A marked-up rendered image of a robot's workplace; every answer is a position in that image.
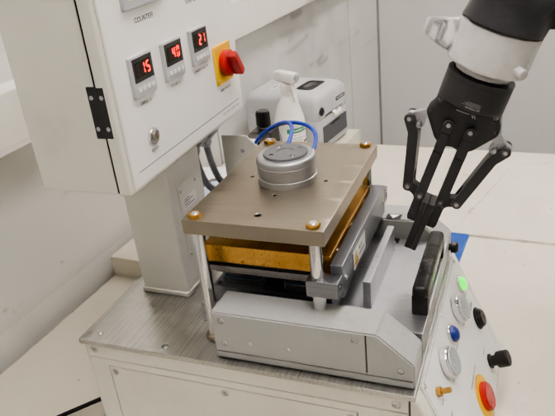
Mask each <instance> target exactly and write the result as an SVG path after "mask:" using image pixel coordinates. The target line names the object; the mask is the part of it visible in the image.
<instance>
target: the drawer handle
mask: <svg viewBox="0 0 555 416"><path fill-rule="evenodd" d="M443 257H444V233H443V232H441V231H435V230H434V231H431V232H430V234H429V238H428V241H427V244H426V246H425V250H424V254H423V257H422V259H421V262H420V266H419V269H418V272H417V275H416V278H415V282H414V285H413V287H412V297H411V304H412V314H419V315H426V316H427V315H428V314H429V296H430V293H431V290H432V286H433V284H434V278H435V275H436V272H437V268H438V265H439V259H440V258H443Z"/></svg>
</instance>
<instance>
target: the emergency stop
mask: <svg viewBox="0 0 555 416"><path fill-rule="evenodd" d="M479 392H480V397H481V401H482V404H483V406H484V408H485V409H486V410H487V411H492V410H494V408H495V407H496V397H495V394H494V391H493V389H492V387H491V385H490V384H489V383H488V382H487V381H483V382H480V385H479Z"/></svg>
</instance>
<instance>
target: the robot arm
mask: <svg viewBox="0 0 555 416"><path fill-rule="evenodd" d="M549 30H555V0H470V1H469V2H468V4H467V5H466V7H465V8H464V10H463V12H462V15H461V16H460V17H428V18H427V19H426V22H425V25H424V28H423V32H424V34H425V35H427V36H428V37H429V38H430V39H431V40H432V41H433V42H435V43H436V44H437V45H439V46H440V47H442V48H443V49H445V50H447V51H448V57H449V58H450V59H452V60H453V61H452V62H450V63H449V65H448V68H447V71H446V73H445V75H444V79H443V81H442V83H441V86H440V88H439V92H438V94H437V97H436V98H435V99H434V100H433V101H432V102H431V103H430V104H429V105H428V107H426V108H422V109H418V110H416V109H415V108H410V109H409V110H408V112H407V113H406V115H405V117H404V121H405V123H406V129H407V132H408V136H407V145H406V160H405V168H404V177H403V185H402V186H403V189H404V190H406V191H410V192H411V193H412V195H413V197H414V198H413V201H412V202H411V205H410V209H409V210H408V213H407V219H410V220H413V221H414V223H413V225H412V227H411V230H410V233H409V235H408V238H407V240H406V243H405V247H407V248H410V249H412V250H416V248H417V246H418V243H419V241H420V238H421V236H422V234H423V232H424V230H425V226H426V225H427V226H429V227H431V228H434V227H435V226H436V224H437V223H438V221H439V217H440V216H441V213H442V211H443V209H444V208H446V207H452V208H454V209H456V210H457V209H460V208H461V207H462V205H463V204H464V203H465V201H466V200H467V199H468V198H469V196H470V195H471V194H472V193H473V192H474V191H475V190H476V189H477V187H478V186H479V185H480V184H481V182H482V181H483V180H484V179H485V177H486V176H487V175H488V173H489V172H490V171H491V170H492V169H493V168H494V167H495V166H496V165H497V164H498V163H500V162H502V161H503V160H505V159H507V158H508V157H509V156H511V150H512V143H511V142H510V141H505V139H504V138H503V136H502V135H501V134H500V119H501V117H502V115H503V113H504V110H505V108H506V106H507V104H508V101H509V100H510V97H511V94H512V92H513V91H514V89H515V82H519V81H523V80H524V79H526V78H527V76H528V75H529V74H528V72H529V70H530V68H531V65H532V63H533V61H534V59H535V57H536V55H537V53H538V50H539V48H540V46H541V44H542V43H543V40H544V38H545V36H546V35H547V33H548V32H549ZM426 118H429V123H430V126H431V129H432V131H433V134H434V137H435V139H436V140H437V141H436V143H435V146H434V149H433V151H432V154H431V155H430V158H429V161H428V163H427V166H426V168H425V171H424V174H423V176H422V178H421V180H420V182H419V181H417V180H416V171H417V163H418V156H419V148H420V134H421V128H422V127H423V126H424V125H425V119H426ZM491 140H492V143H491V144H490V146H489V152H488V153H487V154H486V156H485V157H484V158H483V159H482V161H481V162H480V163H479V164H478V165H477V166H476V168H475V169H474V170H473V171H472V173H471V174H470V175H469V177H468V178H467V179H466V181H465V182H464V183H463V184H462V185H461V186H460V187H459V189H458V190H457V191H456V193H455V194H452V193H450V192H451V191H452V189H453V185H454V183H455V181H456V179H457V177H458V174H459V172H460V169H461V167H462V165H463V162H464V160H465V158H466V157H467V153H468V152H470V151H473V150H474V149H477V148H479V147H480V146H482V145H484V144H486V143H487V142H489V141H491ZM446 146H448V147H453V148H454V149H456V150H457V151H456V153H455V155H454V157H453V161H452V162H451V164H450V167H449V169H448V172H447V174H446V177H445V179H444V182H443V184H442V186H441V188H440V191H439V194H438V195H437V196H436V195H433V194H430V193H428V192H427V191H428V188H429V185H430V183H431V181H432V178H433V176H434V173H435V171H436V168H437V167H438V165H439V161H440V159H441V157H442V155H443V152H444V149H445V147H446Z"/></svg>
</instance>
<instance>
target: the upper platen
mask: <svg viewBox="0 0 555 416"><path fill-rule="evenodd" d="M369 192H370V186H366V185H361V186H360V187H359V189H358V190H357V192H356V194H355V196H354V197H353V199H352V200H351V202H350V204H349V206H348V208H347V210H346V211H345V212H344V215H343V216H342V218H341V220H340V221H339V223H338V224H337V226H336V228H335V230H334V232H333V233H332V235H331V236H330V239H329V240H328V242H327V244H326V245H325V246H324V247H322V253H323V263H324V273H329V274H330V264H331V262H332V261H333V259H334V256H335V254H336V253H337V252H338V250H339V247H340V245H341V244H342V242H343V241H344V238H345V236H346V234H347V233H348V231H349V229H350V227H351V225H352V223H353V222H354V220H355V218H356V216H357V214H358V213H359V211H360V209H361V207H362V205H363V203H364V202H365V200H366V198H367V196H368V194H369ZM206 245H207V250H208V255H209V260H210V264H211V270H212V271H218V272H231V273H239V274H245V275H253V276H260V277H273V278H281V279H288V280H295V281H306V279H307V277H308V276H309V274H310V272H311V270H310V260H309V251H308V245H299V244H290V243H274V242H265V241H256V240H247V239H231V238H222V237H213V236H210V237H209V238H208V240H207V241H206Z"/></svg>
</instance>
